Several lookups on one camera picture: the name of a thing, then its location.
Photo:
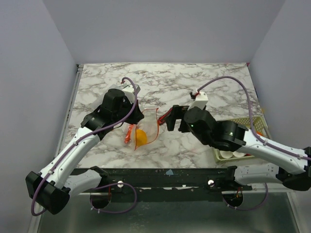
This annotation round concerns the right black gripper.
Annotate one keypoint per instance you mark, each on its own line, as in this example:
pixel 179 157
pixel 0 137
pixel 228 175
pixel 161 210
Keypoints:
pixel 176 114

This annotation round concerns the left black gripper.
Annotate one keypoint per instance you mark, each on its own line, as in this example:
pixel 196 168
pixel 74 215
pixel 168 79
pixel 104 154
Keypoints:
pixel 137 115

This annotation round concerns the clear zip top bag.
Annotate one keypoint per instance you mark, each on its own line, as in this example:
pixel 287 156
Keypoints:
pixel 149 124

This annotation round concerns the yellow toy bell pepper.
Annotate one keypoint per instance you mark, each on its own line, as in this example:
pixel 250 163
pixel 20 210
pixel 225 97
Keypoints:
pixel 140 138

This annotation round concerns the orange toy carrot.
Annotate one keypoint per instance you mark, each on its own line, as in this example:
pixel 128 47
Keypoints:
pixel 130 135

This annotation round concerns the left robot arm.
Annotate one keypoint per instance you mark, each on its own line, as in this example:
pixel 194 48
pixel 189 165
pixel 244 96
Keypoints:
pixel 53 185

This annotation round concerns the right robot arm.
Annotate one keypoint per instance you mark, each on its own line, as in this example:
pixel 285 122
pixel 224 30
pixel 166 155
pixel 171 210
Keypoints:
pixel 285 165

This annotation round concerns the red black utility knife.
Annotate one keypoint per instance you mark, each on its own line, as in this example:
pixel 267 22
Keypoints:
pixel 161 120

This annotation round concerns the white toy garlic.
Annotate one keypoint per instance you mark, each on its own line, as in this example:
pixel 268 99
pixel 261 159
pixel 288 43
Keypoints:
pixel 238 154
pixel 226 154

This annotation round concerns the orange toy pumpkin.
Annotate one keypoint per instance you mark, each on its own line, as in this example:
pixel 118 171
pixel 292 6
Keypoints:
pixel 258 133

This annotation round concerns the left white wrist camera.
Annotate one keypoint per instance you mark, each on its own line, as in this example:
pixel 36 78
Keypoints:
pixel 128 91

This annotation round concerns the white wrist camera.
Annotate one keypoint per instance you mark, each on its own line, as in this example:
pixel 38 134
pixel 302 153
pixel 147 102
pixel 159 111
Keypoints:
pixel 128 91
pixel 200 100

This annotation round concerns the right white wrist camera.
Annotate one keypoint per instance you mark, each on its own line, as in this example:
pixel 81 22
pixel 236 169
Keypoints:
pixel 200 100

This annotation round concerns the black mounting rail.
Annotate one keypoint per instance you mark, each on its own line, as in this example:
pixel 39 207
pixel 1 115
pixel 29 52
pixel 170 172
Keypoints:
pixel 168 184

